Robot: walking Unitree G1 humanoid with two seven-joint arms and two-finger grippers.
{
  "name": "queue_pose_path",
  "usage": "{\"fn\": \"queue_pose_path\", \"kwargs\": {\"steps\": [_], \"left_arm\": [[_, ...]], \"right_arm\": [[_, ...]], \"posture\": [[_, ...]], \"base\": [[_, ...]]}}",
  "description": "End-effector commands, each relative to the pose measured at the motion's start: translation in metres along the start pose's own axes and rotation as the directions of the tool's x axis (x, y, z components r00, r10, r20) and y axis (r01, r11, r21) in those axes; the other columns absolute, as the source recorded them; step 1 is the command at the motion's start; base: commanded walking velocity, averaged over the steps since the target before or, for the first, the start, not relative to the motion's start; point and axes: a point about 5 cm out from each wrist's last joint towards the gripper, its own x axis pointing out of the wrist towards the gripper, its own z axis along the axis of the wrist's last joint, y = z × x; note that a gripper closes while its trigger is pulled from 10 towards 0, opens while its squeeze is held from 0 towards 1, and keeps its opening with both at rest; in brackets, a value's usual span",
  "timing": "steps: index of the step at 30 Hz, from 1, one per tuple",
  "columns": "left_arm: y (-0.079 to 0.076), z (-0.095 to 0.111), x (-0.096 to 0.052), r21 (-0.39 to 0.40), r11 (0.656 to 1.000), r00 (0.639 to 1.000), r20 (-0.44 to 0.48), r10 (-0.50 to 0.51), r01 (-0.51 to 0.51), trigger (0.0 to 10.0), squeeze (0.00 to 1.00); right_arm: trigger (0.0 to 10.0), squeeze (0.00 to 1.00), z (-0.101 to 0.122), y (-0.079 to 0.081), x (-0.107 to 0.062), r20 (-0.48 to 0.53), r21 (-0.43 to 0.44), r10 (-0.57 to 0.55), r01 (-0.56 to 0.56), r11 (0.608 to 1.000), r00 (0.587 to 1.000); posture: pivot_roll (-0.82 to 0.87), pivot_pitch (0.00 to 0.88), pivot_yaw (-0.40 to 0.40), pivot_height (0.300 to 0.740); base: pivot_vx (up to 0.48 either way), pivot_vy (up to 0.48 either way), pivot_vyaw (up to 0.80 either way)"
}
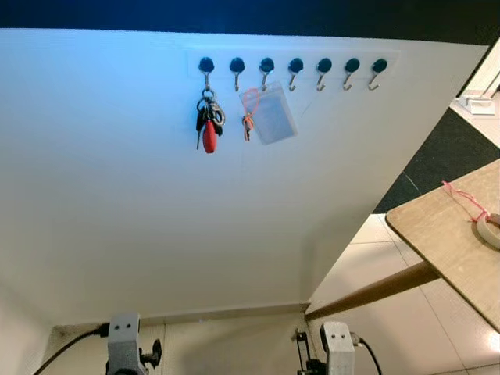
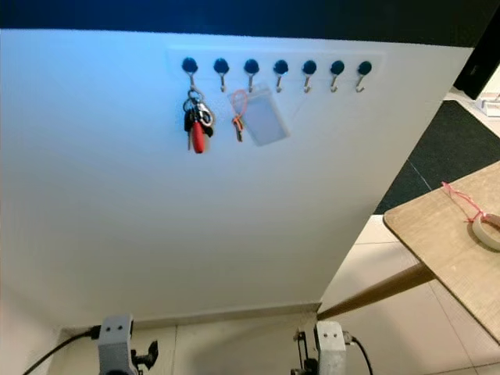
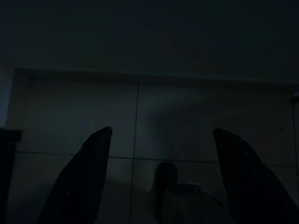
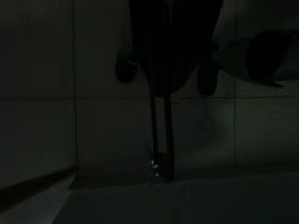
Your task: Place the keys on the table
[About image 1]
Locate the brown wooden table leg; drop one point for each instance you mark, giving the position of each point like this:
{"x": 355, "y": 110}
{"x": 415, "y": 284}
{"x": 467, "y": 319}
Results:
{"x": 375, "y": 291}

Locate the white tape roll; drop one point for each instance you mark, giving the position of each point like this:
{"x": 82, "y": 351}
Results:
{"x": 488, "y": 234}

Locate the key bunch with red fob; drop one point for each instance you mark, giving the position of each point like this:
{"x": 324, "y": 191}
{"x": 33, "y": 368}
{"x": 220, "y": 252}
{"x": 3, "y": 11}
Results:
{"x": 208, "y": 138}

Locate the black floor mat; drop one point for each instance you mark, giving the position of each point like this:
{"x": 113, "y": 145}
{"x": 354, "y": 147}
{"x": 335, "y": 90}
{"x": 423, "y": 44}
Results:
{"x": 445, "y": 156}

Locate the clear plastic badge holder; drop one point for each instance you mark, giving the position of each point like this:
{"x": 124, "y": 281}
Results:
{"x": 275, "y": 119}

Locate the black knob metal hook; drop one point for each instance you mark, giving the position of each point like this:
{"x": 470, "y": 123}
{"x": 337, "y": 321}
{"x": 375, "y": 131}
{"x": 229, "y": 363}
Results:
{"x": 266, "y": 64}
{"x": 237, "y": 64}
{"x": 295, "y": 65}
{"x": 380, "y": 65}
{"x": 206, "y": 64}
{"x": 352, "y": 65}
{"x": 324, "y": 65}

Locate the low white box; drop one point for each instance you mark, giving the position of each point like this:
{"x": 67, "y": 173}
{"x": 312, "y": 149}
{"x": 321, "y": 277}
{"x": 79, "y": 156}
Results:
{"x": 475, "y": 103}

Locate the white hook rack strip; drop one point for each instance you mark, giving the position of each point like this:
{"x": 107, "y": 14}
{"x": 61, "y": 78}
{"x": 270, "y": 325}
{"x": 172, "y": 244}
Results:
{"x": 251, "y": 54}

